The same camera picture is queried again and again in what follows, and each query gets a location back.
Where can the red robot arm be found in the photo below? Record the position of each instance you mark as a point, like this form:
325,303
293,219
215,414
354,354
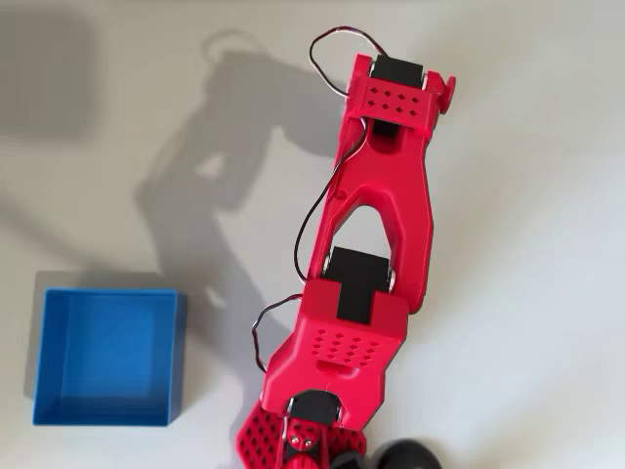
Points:
405,195

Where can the red perforated robot base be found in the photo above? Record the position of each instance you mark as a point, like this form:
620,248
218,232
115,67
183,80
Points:
256,437

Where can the black round disc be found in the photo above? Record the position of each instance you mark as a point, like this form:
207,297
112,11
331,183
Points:
407,456

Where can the blue plastic box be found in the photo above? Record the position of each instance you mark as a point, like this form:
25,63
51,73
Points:
112,352

